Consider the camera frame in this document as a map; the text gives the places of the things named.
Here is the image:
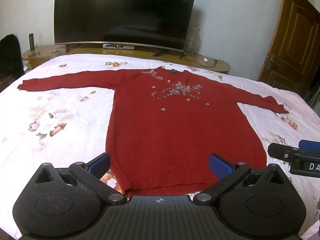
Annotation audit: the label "red beaded knit sweater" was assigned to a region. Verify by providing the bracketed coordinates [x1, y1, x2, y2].
[19, 67, 286, 196]

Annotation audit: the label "white floral bed sheet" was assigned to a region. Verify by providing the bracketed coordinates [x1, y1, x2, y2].
[1, 54, 319, 239]

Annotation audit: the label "brown wooden door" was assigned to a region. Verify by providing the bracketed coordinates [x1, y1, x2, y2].
[258, 0, 319, 98]

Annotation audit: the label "silver set-top box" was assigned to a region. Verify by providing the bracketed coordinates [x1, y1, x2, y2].
[103, 43, 135, 50]

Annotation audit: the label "wooden tv console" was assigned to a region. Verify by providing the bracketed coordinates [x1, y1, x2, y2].
[22, 43, 231, 74]

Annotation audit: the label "black chair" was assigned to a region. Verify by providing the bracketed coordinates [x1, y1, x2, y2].
[0, 34, 24, 79]

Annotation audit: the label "eyeglasses on console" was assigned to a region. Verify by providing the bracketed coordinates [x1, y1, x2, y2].
[28, 51, 41, 57]

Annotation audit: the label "clear glass vase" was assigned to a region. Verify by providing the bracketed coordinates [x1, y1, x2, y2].
[184, 26, 200, 53]

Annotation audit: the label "large black curved television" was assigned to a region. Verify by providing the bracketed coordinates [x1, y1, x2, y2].
[54, 0, 194, 50]

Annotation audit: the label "brass door handle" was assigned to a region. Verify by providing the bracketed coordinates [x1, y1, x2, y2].
[265, 54, 281, 71]

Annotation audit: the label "black cable on console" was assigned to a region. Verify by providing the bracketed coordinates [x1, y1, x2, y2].
[178, 52, 226, 68]

